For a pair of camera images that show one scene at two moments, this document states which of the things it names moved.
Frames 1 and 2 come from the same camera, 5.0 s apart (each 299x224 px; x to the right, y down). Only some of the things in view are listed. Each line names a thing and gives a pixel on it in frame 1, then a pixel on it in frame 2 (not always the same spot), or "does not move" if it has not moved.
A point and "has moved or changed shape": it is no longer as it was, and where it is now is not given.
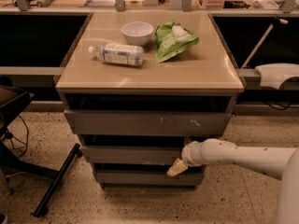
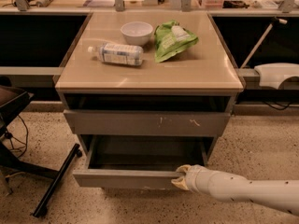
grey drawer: (132, 154) has moved or changed shape
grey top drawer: (148, 122) does not move
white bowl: (137, 33) does not move
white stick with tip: (276, 20) does not move
